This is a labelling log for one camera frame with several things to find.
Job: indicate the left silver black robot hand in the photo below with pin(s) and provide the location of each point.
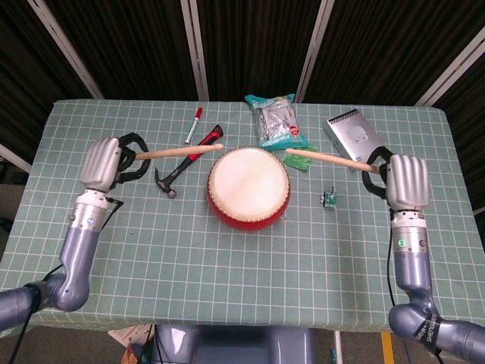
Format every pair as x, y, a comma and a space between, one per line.
100, 163

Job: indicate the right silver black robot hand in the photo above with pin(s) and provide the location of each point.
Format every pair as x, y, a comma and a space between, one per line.
409, 182

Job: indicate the light wooden drumstick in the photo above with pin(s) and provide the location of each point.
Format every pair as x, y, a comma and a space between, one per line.
178, 151
333, 160

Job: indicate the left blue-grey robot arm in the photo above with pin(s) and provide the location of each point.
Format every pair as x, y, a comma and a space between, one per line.
77, 258

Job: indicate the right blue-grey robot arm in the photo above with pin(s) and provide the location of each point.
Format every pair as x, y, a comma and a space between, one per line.
413, 265

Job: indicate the red drum with white skin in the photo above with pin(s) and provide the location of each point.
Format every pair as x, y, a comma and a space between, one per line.
248, 182

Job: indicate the silver product box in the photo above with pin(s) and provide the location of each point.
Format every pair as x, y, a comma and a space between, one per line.
352, 132

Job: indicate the black red claw hammer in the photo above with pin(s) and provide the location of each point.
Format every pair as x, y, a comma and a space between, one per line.
178, 170

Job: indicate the small green toy car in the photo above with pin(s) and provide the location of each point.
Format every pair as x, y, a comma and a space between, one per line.
329, 199

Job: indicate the dark ribbed partition panel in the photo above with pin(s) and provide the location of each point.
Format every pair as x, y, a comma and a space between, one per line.
132, 49
22, 76
470, 113
257, 45
398, 38

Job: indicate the red white marker pen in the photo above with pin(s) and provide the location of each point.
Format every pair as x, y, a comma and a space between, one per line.
193, 127

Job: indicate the small green packet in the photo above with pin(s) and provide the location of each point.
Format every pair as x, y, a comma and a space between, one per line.
299, 164

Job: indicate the teal clear snack bag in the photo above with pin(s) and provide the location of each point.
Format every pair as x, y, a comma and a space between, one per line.
274, 121

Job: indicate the green grid tablecloth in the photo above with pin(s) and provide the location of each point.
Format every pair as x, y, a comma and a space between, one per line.
227, 242

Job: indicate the yellow floor tape strip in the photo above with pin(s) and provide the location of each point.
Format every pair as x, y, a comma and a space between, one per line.
387, 341

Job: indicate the white printed paper sheet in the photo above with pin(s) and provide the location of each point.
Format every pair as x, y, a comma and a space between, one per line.
127, 335

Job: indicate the white table leg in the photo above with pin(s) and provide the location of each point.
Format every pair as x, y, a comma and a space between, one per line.
338, 347

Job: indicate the blue-grey robot torso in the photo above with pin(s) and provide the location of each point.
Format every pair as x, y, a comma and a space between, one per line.
235, 345

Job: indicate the white partition frame post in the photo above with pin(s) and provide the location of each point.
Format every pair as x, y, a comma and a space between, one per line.
314, 49
454, 71
15, 159
66, 49
195, 49

